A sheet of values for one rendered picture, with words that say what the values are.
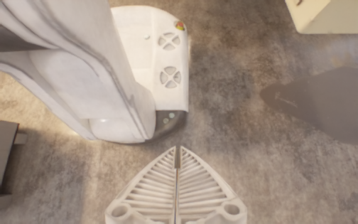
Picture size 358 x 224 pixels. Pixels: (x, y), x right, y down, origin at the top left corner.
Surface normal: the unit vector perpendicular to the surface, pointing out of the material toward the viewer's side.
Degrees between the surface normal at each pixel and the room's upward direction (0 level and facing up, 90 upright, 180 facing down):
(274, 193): 0
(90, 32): 93
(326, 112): 0
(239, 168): 0
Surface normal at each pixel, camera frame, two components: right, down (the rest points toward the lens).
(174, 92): 0.00, 0.37
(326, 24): 0.03, 0.96
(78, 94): 0.01, 0.75
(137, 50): -0.02, -0.28
